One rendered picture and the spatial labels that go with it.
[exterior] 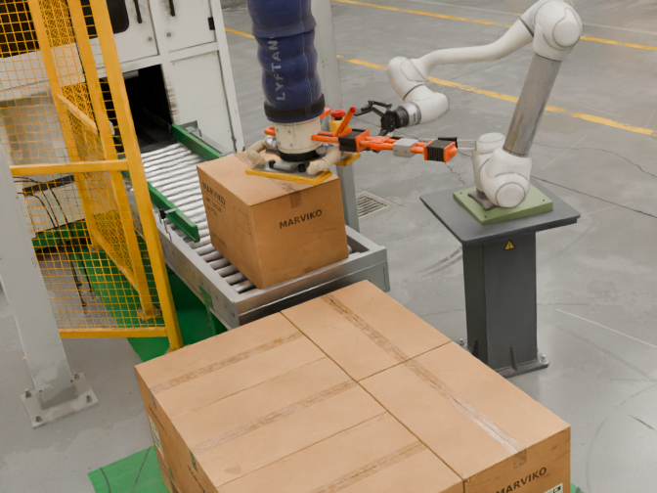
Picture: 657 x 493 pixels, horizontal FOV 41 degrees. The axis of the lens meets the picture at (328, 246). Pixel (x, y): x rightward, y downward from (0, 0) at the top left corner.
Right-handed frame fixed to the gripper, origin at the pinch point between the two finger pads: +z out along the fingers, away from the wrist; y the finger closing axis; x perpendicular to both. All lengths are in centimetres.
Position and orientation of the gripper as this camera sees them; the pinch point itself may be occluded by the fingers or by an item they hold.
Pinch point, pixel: (358, 131)
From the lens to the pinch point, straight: 322.4
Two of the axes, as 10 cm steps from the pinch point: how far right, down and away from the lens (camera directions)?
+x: -5.6, -3.0, 7.7
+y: 1.1, 8.9, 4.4
